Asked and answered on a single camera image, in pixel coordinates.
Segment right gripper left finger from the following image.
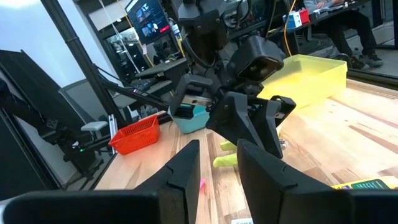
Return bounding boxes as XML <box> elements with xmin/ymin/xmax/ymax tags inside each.
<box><xmin>1</xmin><ymin>139</ymin><xmax>201</xmax><ymax>224</ymax></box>

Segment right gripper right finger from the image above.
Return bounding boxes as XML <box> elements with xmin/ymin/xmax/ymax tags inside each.
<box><xmin>236</xmin><ymin>139</ymin><xmax>398</xmax><ymax>224</ymax></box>

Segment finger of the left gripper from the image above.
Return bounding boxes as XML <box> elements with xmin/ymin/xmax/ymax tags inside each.
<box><xmin>169</xmin><ymin>73</ymin><xmax>214</xmax><ymax>125</ymax></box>
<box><xmin>205</xmin><ymin>91</ymin><xmax>296</xmax><ymax>159</ymax></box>

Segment green-handled pliers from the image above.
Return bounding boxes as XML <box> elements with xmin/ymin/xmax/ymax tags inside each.
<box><xmin>213</xmin><ymin>139</ymin><xmax>289</xmax><ymax>169</ymax></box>

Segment teal plastic bin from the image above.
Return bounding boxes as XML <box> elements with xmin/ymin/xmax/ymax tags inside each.
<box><xmin>167</xmin><ymin>104</ymin><xmax>211</xmax><ymax>134</ymax></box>

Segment red mesh plastic basket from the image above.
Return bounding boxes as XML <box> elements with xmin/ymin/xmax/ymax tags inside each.
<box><xmin>108</xmin><ymin>114</ymin><xmax>161</xmax><ymax>156</ymax></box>

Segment yellow translucent plastic bin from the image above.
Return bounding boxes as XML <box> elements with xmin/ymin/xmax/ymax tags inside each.
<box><xmin>257</xmin><ymin>54</ymin><xmax>348</xmax><ymax>110</ymax></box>

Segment blue white box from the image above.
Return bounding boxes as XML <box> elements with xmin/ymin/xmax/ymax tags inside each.
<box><xmin>283</xmin><ymin>11</ymin><xmax>303</xmax><ymax>30</ymax></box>

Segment red box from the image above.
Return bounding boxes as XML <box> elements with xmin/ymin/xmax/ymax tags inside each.
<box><xmin>298</xmin><ymin>8</ymin><xmax>311</xmax><ymax>25</ymax></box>

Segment grey office chair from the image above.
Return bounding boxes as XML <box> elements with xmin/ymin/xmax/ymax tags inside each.
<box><xmin>58</xmin><ymin>78</ymin><xmax>109</xmax><ymax>141</ymax></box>

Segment person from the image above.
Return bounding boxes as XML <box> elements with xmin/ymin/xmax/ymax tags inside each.
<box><xmin>303</xmin><ymin>0</ymin><xmax>385</xmax><ymax>70</ymax></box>

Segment black equipment stand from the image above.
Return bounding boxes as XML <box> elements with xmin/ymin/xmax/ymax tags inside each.
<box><xmin>0</xmin><ymin>49</ymin><xmax>109</xmax><ymax>200</ymax></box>

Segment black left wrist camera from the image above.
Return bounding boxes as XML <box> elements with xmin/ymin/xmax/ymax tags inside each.
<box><xmin>226</xmin><ymin>35</ymin><xmax>285</xmax><ymax>83</ymax></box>

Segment wall display screen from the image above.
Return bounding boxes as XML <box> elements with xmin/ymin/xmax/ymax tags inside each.
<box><xmin>124</xmin><ymin>0</ymin><xmax>171</xmax><ymax>46</ymax></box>

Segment yellow hanging cable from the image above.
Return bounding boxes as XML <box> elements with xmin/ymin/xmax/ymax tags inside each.
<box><xmin>282</xmin><ymin>0</ymin><xmax>298</xmax><ymax>57</ymax></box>

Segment silver aluminium bracket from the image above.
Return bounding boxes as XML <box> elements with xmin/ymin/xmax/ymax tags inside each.
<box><xmin>108</xmin><ymin>114</ymin><xmax>119</xmax><ymax>154</ymax></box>

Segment black metal rig frame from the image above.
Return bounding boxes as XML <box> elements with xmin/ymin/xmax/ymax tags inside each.
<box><xmin>40</xmin><ymin>0</ymin><xmax>172</xmax><ymax>128</ymax></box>

